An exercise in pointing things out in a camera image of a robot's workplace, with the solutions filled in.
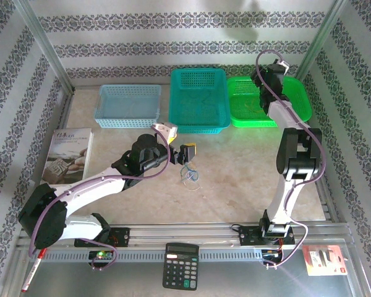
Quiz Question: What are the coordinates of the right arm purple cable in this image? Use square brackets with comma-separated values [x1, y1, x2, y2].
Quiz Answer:
[255, 49, 326, 270]

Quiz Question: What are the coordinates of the red white marker pen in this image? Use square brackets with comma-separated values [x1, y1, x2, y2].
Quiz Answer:
[20, 247, 48, 293]

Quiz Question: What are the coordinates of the grey slotted cable duct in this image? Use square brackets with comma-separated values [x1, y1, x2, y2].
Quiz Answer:
[38, 249, 267, 263]

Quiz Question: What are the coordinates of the tangle of cables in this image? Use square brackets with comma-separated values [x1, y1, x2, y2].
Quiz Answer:
[179, 163, 200, 183]

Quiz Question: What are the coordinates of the thin yellow cable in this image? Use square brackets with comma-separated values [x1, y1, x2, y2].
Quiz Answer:
[242, 94, 260, 109]
[243, 101, 265, 114]

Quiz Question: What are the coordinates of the green plastic basket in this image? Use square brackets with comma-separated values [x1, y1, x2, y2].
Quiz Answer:
[227, 75, 313, 128]

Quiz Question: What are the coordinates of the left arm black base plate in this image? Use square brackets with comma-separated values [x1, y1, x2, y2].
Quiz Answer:
[74, 227, 130, 248]

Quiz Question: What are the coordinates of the aluminium mounting rail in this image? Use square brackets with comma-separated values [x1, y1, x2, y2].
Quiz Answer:
[17, 223, 353, 248]

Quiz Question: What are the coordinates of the grey metal shelf plate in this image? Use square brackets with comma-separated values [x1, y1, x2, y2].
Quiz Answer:
[4, 247, 367, 297]

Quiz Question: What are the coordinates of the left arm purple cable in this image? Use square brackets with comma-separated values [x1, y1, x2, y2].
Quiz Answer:
[28, 126, 171, 272]

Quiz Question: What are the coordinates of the book with bread cover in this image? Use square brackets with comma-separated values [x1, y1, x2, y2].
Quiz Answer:
[40, 127, 94, 184]

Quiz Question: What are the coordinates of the teal plastic basket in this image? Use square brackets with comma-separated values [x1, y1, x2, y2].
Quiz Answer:
[168, 68, 231, 135]

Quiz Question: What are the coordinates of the aluminium frame post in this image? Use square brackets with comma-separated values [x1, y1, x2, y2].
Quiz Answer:
[296, 0, 349, 80]
[14, 0, 75, 93]

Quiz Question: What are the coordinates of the red packaged USB drive card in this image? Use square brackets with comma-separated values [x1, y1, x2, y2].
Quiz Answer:
[302, 244, 348, 277]

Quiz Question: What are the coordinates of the black desk calculator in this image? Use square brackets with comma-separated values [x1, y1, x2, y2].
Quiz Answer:
[162, 242, 200, 291]

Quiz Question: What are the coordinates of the light blue plastic basket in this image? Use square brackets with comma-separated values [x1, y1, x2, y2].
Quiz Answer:
[94, 84, 162, 129]

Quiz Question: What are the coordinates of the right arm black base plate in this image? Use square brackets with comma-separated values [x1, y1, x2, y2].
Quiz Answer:
[238, 225, 296, 248]

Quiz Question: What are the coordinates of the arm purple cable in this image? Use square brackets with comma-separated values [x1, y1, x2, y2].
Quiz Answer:
[255, 49, 326, 270]
[28, 126, 171, 272]

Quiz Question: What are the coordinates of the right controller board with wires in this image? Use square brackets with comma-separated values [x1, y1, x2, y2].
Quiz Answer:
[262, 249, 284, 264]

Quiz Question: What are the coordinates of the left controller board green LED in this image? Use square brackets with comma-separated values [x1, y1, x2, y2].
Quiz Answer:
[88, 250, 114, 264]

